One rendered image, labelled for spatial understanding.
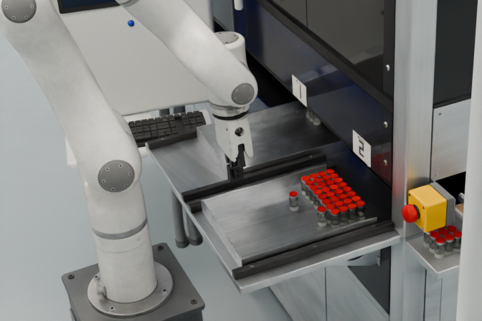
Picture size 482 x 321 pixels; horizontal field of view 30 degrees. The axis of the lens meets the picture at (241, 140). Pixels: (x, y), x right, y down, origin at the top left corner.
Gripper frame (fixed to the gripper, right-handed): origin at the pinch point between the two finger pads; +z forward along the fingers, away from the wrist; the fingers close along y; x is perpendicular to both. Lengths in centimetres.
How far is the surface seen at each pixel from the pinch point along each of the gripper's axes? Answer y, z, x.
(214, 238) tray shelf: 8.7, 22.4, 3.7
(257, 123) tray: 53, 22, -27
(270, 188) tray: 19.5, 21.1, -15.7
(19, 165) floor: 215, 110, 28
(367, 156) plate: 4.1, 9.0, -34.8
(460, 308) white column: -144, -95, 48
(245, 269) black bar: -7.9, 20.4, 2.4
